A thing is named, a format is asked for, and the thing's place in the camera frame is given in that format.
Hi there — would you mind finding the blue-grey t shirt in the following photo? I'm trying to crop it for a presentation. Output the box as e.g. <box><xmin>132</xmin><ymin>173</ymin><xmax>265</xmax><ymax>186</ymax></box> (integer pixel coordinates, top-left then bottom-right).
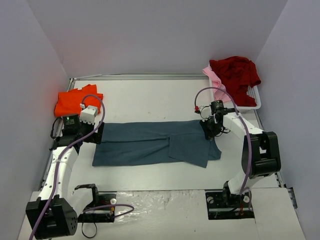
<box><xmin>92</xmin><ymin>120</ymin><xmax>222</xmax><ymax>168</ymax></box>

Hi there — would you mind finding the white plastic laundry basket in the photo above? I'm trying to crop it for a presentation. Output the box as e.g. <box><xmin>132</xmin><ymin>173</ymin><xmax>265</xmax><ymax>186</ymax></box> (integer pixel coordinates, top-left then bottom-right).
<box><xmin>211</xmin><ymin>84</ymin><xmax>261</xmax><ymax>112</ymax></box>

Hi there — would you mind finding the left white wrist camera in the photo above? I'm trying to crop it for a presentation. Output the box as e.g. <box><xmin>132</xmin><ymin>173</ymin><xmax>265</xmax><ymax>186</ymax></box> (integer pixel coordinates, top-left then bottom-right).
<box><xmin>79</xmin><ymin>103</ymin><xmax>98</xmax><ymax>126</ymax></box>

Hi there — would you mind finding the orange t shirt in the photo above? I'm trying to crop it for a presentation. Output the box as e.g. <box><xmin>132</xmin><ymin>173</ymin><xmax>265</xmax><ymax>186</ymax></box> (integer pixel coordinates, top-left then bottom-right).
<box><xmin>54</xmin><ymin>84</ymin><xmax>104</xmax><ymax>118</ymax></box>

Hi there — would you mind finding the dark red t shirt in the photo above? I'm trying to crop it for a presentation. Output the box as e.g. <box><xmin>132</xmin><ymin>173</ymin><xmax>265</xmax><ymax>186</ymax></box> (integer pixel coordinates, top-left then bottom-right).
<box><xmin>209</xmin><ymin>56</ymin><xmax>261</xmax><ymax>91</ymax></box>

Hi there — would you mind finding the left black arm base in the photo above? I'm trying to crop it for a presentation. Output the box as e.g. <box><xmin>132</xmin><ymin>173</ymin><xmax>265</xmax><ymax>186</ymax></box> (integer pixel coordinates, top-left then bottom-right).
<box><xmin>74</xmin><ymin>192</ymin><xmax>117</xmax><ymax>224</ymax></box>

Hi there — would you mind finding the black loop cable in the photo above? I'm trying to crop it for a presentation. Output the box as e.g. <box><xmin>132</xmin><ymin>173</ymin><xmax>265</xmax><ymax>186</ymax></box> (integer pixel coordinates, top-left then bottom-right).
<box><xmin>81</xmin><ymin>214</ymin><xmax>98</xmax><ymax>238</ymax></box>

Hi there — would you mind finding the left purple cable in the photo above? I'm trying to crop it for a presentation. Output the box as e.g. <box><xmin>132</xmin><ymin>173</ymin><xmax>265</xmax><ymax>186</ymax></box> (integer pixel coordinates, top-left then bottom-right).
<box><xmin>28</xmin><ymin>94</ymin><xmax>135</xmax><ymax>240</ymax></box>

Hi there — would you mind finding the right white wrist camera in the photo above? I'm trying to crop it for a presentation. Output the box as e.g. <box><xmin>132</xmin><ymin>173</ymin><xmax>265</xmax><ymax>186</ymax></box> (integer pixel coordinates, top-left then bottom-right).
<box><xmin>194</xmin><ymin>105</ymin><xmax>212</xmax><ymax>122</ymax></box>

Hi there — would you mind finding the purple cable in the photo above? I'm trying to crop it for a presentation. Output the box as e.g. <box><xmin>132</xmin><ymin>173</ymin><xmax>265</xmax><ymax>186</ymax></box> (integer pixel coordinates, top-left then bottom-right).
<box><xmin>28</xmin><ymin>94</ymin><xmax>135</xmax><ymax>240</ymax></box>
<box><xmin>193</xmin><ymin>87</ymin><xmax>253</xmax><ymax>210</ymax></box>

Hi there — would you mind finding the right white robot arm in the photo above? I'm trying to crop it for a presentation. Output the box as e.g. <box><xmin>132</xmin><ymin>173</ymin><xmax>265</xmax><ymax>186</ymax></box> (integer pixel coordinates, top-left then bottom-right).
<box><xmin>200</xmin><ymin>100</ymin><xmax>281</xmax><ymax>207</ymax></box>

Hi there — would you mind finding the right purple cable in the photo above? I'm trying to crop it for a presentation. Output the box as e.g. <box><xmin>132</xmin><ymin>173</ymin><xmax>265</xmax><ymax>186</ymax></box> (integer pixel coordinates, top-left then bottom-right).
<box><xmin>193</xmin><ymin>87</ymin><xmax>253</xmax><ymax>210</ymax></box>

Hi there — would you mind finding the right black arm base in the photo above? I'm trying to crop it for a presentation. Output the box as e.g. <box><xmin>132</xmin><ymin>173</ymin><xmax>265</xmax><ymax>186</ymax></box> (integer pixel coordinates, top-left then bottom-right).
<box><xmin>205</xmin><ymin>189</ymin><xmax>255</xmax><ymax>221</ymax></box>

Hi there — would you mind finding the pink t shirt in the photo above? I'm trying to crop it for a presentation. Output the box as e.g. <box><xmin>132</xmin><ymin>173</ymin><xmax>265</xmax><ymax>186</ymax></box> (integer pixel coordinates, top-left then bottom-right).
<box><xmin>202</xmin><ymin>65</ymin><xmax>231</xmax><ymax>103</ymax></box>

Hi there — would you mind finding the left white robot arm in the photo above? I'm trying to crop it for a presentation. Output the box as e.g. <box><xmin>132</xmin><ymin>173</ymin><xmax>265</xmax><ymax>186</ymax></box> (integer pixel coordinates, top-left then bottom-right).
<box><xmin>25</xmin><ymin>109</ymin><xmax>104</xmax><ymax>240</ymax></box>

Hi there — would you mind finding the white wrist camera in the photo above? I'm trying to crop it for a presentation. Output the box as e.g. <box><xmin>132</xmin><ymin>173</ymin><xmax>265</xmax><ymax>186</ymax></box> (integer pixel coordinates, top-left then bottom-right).
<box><xmin>79</xmin><ymin>103</ymin><xmax>98</xmax><ymax>126</ymax></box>
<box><xmin>194</xmin><ymin>105</ymin><xmax>212</xmax><ymax>122</ymax></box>

